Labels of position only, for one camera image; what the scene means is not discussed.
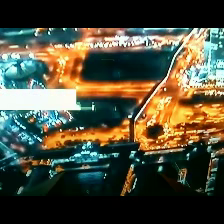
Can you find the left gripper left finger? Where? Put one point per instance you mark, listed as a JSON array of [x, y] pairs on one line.
[[41, 186]]

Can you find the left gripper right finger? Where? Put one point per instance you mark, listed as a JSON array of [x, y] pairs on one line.
[[178, 186]]

